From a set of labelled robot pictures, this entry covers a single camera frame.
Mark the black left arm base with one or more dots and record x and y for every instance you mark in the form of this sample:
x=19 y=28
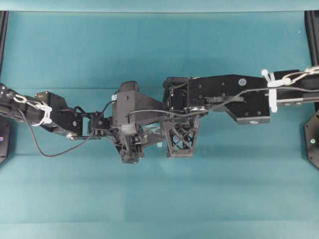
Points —
x=5 y=131

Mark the black left frame post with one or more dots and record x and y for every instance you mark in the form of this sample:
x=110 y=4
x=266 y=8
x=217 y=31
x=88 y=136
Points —
x=3 y=28

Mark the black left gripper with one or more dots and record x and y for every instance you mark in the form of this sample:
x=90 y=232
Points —
x=100 y=127

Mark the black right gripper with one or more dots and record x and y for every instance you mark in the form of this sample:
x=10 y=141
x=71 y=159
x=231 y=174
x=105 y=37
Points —
x=186 y=96

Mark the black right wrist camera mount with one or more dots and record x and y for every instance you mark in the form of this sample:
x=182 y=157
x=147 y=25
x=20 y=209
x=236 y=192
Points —
x=181 y=137

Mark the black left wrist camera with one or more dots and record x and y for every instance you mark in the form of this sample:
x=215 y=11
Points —
x=130 y=113

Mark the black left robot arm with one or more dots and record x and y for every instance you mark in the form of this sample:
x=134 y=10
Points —
x=51 y=112

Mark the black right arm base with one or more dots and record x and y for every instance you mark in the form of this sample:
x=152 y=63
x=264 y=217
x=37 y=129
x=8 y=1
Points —
x=311 y=130

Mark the black right frame post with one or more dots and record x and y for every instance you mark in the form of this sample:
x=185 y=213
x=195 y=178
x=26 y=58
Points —
x=312 y=30

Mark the black frame post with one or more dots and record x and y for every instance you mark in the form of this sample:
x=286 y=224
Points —
x=3 y=28
x=312 y=30

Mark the white right cable tie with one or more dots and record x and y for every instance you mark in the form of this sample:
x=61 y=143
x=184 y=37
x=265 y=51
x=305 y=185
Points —
x=286 y=80

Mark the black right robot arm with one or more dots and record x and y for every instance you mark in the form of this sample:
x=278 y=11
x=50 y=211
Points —
x=246 y=99

